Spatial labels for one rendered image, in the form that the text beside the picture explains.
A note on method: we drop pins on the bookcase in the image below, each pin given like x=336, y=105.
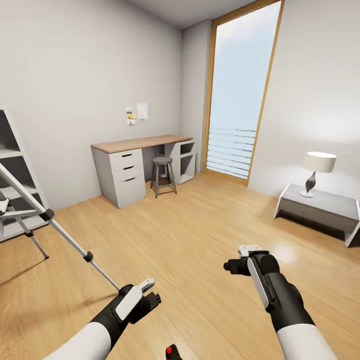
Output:
x=12, y=228

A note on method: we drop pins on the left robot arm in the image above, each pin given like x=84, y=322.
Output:
x=96, y=340

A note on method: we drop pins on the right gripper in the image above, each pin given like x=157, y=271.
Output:
x=236, y=267

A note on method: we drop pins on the table lamp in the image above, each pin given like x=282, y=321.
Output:
x=317, y=162

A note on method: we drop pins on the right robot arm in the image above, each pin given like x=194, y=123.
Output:
x=299, y=337

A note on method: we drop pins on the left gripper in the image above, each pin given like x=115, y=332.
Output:
x=151, y=302

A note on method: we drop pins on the digital camera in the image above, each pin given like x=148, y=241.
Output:
x=172, y=353

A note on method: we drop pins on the camera tripod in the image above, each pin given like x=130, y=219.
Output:
x=45, y=214

